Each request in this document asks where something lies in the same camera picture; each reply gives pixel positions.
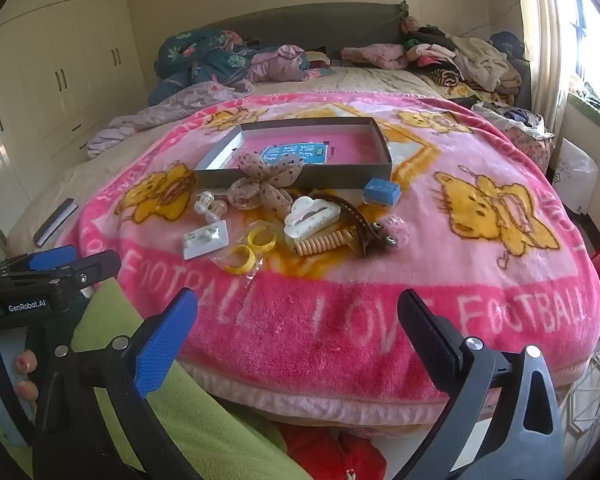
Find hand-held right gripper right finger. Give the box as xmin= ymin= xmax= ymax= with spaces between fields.
xmin=397 ymin=289 xmax=566 ymax=480

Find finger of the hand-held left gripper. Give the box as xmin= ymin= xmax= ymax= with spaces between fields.
xmin=45 ymin=250 xmax=122 ymax=291
xmin=0 ymin=246 xmax=78 ymax=281

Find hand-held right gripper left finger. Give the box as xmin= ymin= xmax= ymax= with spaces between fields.
xmin=32 ymin=287 xmax=216 ymax=480

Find pink pompom hair clip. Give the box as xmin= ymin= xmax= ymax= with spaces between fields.
xmin=372 ymin=215 xmax=411 ymax=251

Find brown hair claw clip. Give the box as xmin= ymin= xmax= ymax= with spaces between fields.
xmin=310 ymin=191 xmax=376 ymax=258

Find clear small hair claw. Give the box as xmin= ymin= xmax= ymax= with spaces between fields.
xmin=194 ymin=190 xmax=228 ymax=223

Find small blue box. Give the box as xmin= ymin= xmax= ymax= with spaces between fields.
xmin=362 ymin=177 xmax=401 ymax=208

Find grey cardboard box pink inside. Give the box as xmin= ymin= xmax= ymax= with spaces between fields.
xmin=194 ymin=117 xmax=393 ymax=188

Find polka dot mesh bow clip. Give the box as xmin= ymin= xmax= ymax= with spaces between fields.
xmin=227 ymin=152 xmax=303 ymax=216

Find person's left hand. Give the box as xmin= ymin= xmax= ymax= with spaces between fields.
xmin=0 ymin=350 xmax=41 ymax=418

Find black and white flat strip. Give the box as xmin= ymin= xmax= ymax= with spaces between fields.
xmin=33 ymin=198 xmax=77 ymax=247

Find pink printed blanket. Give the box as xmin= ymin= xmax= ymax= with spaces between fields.
xmin=57 ymin=91 xmax=600 ymax=428

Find earrings on clear card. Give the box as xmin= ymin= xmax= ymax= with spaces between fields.
xmin=182 ymin=220 xmax=229 ymax=261

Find green fleece clothing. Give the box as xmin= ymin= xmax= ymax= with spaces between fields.
xmin=0 ymin=280 xmax=301 ymax=480

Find yellow hoop earring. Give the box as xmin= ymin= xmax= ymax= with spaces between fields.
xmin=225 ymin=246 xmax=256 ymax=276
xmin=246 ymin=225 xmax=278 ymax=252

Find red cloth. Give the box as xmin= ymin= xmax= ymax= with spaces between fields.
xmin=280 ymin=425 xmax=386 ymax=480

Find white cloud hair claw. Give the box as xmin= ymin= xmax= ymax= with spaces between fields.
xmin=284 ymin=196 xmax=342 ymax=247

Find pale purple sheet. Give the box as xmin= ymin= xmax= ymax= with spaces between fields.
xmin=86 ymin=82 xmax=253 ymax=158

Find cream wardrobe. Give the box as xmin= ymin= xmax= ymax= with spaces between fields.
xmin=0 ymin=0 xmax=151 ymax=226

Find white plastic bag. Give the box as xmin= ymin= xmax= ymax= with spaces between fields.
xmin=552 ymin=137 xmax=598 ymax=213

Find patterned bag of clothes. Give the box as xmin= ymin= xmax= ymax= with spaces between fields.
xmin=472 ymin=102 xmax=553 ymax=171

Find dark blue floral quilt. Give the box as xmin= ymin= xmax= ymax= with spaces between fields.
xmin=150 ymin=30 xmax=253 ymax=106

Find beige bed sheet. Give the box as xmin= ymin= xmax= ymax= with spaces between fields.
xmin=5 ymin=65 xmax=481 ymax=261

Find pile of clothes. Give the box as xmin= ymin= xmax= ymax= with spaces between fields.
xmin=405 ymin=25 xmax=526 ymax=101

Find pink and purple garment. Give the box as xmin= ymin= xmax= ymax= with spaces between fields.
xmin=247 ymin=45 xmax=311 ymax=83

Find pink fluffy garment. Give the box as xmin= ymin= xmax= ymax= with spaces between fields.
xmin=341 ymin=44 xmax=411 ymax=70

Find dark garment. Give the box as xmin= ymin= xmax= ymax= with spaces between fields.
xmin=490 ymin=31 xmax=531 ymax=61

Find grey bed headboard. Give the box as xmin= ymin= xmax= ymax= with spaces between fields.
xmin=200 ymin=2 xmax=411 ymax=63

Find cream curtain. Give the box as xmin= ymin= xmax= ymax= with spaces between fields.
xmin=512 ymin=0 xmax=581 ymax=111

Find beige spiral hair tie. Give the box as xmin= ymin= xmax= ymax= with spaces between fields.
xmin=294 ymin=230 xmax=353 ymax=257

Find white wire basket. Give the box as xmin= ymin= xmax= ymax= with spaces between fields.
xmin=565 ymin=320 xmax=600 ymax=480

